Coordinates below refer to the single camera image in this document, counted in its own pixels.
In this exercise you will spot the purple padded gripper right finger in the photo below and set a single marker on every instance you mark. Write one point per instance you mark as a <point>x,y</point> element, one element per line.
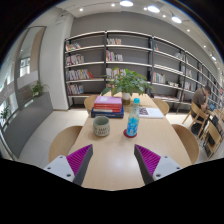
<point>153,166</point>

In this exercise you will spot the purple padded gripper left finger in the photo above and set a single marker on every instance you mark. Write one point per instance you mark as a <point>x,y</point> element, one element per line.
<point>72,167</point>

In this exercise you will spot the clear water bottle blue cap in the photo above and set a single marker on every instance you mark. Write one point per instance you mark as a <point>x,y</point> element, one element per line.
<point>133,119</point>

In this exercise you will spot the wooden chair near left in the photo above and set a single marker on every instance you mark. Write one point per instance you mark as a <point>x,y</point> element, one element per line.
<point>63,142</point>

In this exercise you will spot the wooden chair near right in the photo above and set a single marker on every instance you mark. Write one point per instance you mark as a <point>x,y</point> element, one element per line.
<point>189,141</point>

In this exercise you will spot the dark red round coaster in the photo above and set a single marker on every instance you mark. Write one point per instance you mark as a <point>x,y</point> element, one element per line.
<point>126,135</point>

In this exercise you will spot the grey-green ceramic mug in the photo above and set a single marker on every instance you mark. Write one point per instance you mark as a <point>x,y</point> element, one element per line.
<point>101,126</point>

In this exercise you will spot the open white magazine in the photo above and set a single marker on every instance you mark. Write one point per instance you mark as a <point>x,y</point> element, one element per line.
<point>153,113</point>

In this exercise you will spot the wooden chair far right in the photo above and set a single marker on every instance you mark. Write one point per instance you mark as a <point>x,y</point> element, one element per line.
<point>162,105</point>

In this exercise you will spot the wooden chair with bag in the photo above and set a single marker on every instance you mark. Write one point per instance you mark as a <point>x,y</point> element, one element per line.
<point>210,140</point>

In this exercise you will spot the wooden chair far end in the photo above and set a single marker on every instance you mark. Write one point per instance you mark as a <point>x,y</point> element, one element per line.
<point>89,102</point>

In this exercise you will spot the wooden chair under man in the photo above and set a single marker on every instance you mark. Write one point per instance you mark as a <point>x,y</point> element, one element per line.
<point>196,115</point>

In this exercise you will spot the stack of red books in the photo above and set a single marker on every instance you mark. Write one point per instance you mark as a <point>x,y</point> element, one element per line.
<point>108,106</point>

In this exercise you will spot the seated man brown shirt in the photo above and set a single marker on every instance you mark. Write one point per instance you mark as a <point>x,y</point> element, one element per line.
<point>200,98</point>

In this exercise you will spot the small plant by window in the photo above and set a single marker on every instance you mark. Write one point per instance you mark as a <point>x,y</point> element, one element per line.
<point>38,89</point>

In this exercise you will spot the potted green plant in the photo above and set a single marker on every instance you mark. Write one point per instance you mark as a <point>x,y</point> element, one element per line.
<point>127,82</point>

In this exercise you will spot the large grey bookshelf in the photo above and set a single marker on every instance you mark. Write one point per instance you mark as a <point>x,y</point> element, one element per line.
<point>92,59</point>

